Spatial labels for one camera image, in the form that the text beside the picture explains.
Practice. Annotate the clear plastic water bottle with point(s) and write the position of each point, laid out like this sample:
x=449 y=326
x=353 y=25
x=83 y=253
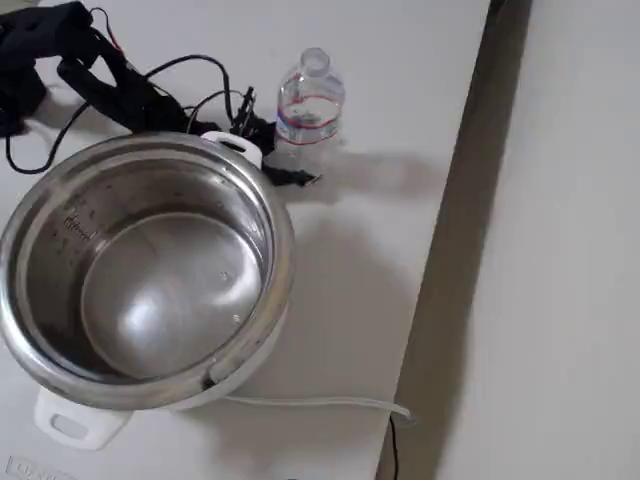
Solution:
x=310 y=100

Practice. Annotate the black cloth-covered robot arm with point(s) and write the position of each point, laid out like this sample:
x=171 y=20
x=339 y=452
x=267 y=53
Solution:
x=125 y=105

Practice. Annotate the stainless steel inner pot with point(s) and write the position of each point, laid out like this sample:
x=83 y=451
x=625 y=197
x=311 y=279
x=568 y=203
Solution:
x=175 y=280

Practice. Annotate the white rice cooker housing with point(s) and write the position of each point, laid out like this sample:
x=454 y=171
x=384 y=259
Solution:
x=107 y=422

